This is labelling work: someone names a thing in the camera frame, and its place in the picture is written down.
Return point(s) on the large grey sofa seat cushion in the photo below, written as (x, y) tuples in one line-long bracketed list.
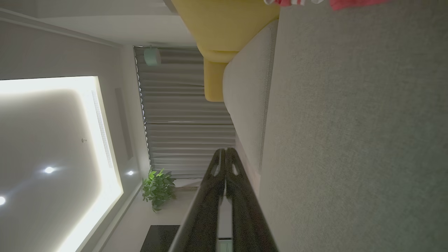
[(350, 140)]

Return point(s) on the red shorts with white stripe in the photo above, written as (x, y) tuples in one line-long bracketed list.
[(353, 3)]

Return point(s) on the green potted plant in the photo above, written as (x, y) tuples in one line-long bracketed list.
[(157, 189)]

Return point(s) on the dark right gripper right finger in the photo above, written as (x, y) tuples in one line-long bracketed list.
[(245, 217)]

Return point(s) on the yellow cushion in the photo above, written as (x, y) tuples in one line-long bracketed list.
[(224, 24)]

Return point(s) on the pale round pendant lamp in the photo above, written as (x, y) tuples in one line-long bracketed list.
[(152, 56)]

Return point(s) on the recessed ceiling spotlight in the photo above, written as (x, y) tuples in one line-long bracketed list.
[(130, 172), (1, 200), (49, 169)]

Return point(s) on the grey pleated curtain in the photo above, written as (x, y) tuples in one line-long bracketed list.
[(182, 133)]

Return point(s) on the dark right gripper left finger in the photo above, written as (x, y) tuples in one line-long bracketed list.
[(199, 217)]

